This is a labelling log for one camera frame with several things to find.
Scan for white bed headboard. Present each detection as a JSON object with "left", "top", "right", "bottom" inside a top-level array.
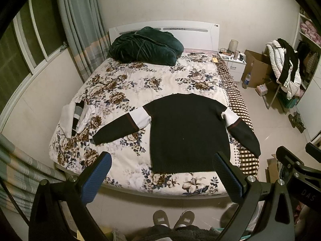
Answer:
[{"left": 109, "top": 20, "right": 220, "bottom": 51}]

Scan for white shelf unit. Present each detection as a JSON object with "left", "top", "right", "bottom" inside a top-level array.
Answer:
[{"left": 293, "top": 10, "right": 321, "bottom": 141}]

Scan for plastic water bottle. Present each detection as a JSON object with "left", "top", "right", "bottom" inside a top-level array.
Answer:
[{"left": 242, "top": 72, "right": 251, "bottom": 89}]

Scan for black white-striped garment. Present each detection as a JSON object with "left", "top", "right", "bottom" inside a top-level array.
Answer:
[{"left": 277, "top": 38, "right": 299, "bottom": 87}]

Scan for beige bedside lamp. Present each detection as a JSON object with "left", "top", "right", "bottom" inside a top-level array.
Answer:
[{"left": 228, "top": 39, "right": 238, "bottom": 53}]

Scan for dark green bundled blanket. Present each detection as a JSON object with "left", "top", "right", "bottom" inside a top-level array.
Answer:
[{"left": 108, "top": 27, "right": 184, "bottom": 66}]

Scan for black white-sleeved sweater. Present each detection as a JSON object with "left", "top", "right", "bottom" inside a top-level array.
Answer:
[{"left": 92, "top": 94, "right": 261, "bottom": 174}]

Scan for white framed window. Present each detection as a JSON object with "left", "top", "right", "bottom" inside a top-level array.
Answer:
[{"left": 1, "top": 0, "right": 67, "bottom": 127}]

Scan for grey slipper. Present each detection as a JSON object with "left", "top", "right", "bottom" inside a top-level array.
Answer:
[
  {"left": 174, "top": 210, "right": 195, "bottom": 229},
  {"left": 153, "top": 210, "right": 170, "bottom": 228}
]

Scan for floral bed quilt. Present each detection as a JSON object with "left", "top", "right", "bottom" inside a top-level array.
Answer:
[{"left": 49, "top": 53, "right": 238, "bottom": 197}]

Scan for grey-green window curtain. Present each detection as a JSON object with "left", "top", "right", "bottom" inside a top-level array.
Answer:
[{"left": 57, "top": 0, "right": 110, "bottom": 81}]

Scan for brown checkered bed sheet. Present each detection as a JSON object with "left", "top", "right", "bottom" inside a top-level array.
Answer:
[{"left": 213, "top": 53, "right": 259, "bottom": 177}]

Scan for white nightstand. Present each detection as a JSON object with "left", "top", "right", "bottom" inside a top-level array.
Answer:
[{"left": 219, "top": 53, "right": 246, "bottom": 82}]

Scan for metal frame chair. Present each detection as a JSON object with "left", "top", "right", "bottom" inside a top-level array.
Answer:
[{"left": 262, "top": 78, "right": 289, "bottom": 114}]

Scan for left grey slipper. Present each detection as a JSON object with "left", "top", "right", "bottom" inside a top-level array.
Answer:
[{"left": 153, "top": 210, "right": 170, "bottom": 228}]

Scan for brown cardboard box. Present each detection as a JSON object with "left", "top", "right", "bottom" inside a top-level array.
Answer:
[{"left": 241, "top": 50, "right": 272, "bottom": 88}]

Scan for folded white striped clothes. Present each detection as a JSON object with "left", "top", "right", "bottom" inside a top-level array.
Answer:
[{"left": 59, "top": 101, "right": 95, "bottom": 139}]

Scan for right grey slipper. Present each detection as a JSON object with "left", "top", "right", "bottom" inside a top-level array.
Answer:
[{"left": 174, "top": 210, "right": 195, "bottom": 229}]

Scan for white puffer jacket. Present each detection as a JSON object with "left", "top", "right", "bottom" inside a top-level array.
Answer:
[{"left": 266, "top": 40, "right": 301, "bottom": 100}]

